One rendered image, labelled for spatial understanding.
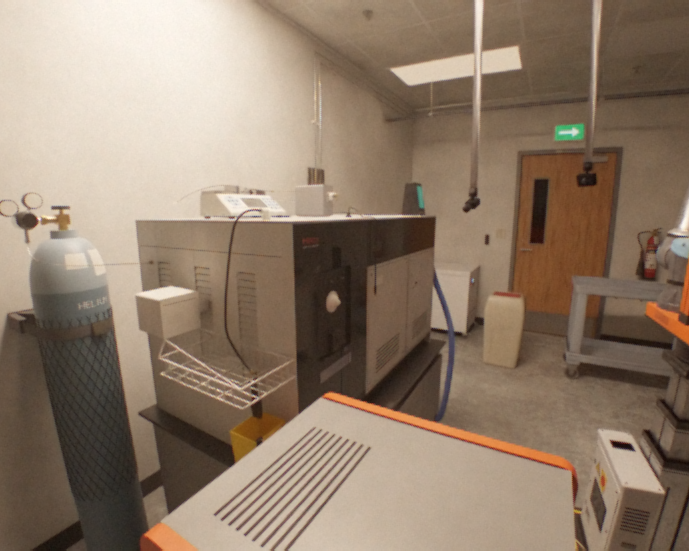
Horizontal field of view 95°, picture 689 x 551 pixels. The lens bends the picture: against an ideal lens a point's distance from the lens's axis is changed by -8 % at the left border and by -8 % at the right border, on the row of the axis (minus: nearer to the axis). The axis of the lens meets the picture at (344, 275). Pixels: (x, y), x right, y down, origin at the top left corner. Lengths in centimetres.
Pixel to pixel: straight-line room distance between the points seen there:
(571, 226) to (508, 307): 155
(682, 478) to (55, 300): 199
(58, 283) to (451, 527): 126
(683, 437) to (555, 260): 347
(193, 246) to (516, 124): 417
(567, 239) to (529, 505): 426
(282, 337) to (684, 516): 131
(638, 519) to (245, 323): 128
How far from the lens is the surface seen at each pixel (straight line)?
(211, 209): 121
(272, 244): 87
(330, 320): 102
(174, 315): 100
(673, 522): 156
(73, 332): 141
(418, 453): 55
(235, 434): 96
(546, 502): 53
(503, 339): 358
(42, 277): 141
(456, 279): 412
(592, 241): 468
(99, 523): 179
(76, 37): 193
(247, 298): 96
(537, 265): 468
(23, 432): 189
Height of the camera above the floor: 146
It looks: 11 degrees down
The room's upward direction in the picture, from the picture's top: straight up
